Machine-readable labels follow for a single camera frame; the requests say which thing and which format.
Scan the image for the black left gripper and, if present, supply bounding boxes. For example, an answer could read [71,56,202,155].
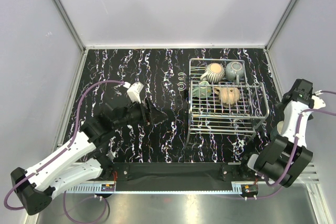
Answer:
[113,98,168,129]

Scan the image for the mint green cup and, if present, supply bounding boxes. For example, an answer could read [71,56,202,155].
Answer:
[192,81,212,99]

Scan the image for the white ribbed ceramic mug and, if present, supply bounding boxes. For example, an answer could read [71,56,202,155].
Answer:
[200,63,225,84]

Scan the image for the tan glazed ceramic mug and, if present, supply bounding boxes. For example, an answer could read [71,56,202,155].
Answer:
[213,87,240,108]

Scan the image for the grey-blue speckled ceramic mug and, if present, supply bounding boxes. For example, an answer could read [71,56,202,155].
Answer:
[225,61,245,84]

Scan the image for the teal faceted ceramic mug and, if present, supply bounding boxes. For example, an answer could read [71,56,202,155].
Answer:
[270,127,278,141]

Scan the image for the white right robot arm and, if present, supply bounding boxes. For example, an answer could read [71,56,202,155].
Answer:
[238,79,326,187]

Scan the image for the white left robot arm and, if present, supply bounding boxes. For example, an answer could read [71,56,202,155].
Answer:
[11,98,168,216]

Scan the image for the black marble pattern mat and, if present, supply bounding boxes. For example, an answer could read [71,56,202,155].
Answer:
[64,48,284,163]

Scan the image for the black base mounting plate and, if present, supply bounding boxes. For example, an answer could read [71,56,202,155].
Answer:
[112,163,256,193]

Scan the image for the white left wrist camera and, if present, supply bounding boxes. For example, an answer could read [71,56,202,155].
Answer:
[123,82,144,103]

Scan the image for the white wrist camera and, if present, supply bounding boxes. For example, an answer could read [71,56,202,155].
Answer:
[123,82,144,103]
[312,90,326,110]

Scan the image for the silver wire dish rack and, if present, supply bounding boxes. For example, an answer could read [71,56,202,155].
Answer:
[187,58,270,141]

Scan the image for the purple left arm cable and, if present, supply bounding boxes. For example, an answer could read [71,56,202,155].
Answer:
[4,80,131,222]

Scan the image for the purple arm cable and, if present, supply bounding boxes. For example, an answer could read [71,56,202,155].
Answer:
[264,90,336,198]
[4,80,131,222]

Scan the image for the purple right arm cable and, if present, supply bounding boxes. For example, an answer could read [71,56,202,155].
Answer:
[264,90,336,198]

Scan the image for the aluminium frame post left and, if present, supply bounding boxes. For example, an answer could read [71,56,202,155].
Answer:
[52,0,86,52]

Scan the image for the aluminium frame post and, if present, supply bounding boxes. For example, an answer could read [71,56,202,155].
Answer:
[52,0,86,52]
[265,0,299,51]

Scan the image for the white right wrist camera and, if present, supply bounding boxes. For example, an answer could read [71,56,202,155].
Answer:
[312,90,326,110]

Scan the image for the aluminium frame post right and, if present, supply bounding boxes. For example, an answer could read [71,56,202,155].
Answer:
[265,0,299,51]

